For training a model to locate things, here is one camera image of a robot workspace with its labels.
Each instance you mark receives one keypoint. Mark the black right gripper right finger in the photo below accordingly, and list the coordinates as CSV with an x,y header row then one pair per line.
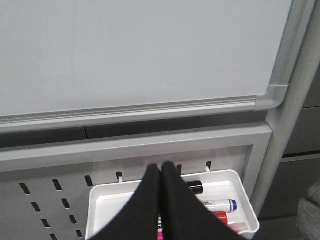
x,y
183,216

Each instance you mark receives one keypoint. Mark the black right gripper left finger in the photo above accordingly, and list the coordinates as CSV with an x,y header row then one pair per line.
x,y
138,219

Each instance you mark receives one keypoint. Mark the pink marker in tray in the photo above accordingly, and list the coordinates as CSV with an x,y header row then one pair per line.
x,y
160,235

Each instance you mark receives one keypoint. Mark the black-capped marker in tray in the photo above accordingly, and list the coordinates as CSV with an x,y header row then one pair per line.
x,y
195,186

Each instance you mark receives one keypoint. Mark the white plastic marker tray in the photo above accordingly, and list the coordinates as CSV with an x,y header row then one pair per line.
x,y
107,200

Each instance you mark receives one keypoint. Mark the red-capped marker in tray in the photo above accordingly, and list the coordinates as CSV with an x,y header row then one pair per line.
x,y
222,216

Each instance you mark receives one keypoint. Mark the blue-capped marker in tray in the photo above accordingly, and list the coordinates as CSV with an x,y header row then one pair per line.
x,y
221,205

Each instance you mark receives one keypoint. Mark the grey fabric chair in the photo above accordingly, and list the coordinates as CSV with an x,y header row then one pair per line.
x,y
308,214

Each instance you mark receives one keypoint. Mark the grey cabinet drawers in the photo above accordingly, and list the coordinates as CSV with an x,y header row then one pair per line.
x,y
300,164

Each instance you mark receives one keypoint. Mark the white metal pegboard stand frame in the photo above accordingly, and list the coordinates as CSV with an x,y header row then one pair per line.
x,y
46,175

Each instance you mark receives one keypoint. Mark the white whiteboard with aluminium frame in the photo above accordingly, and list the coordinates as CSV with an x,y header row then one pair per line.
x,y
67,63

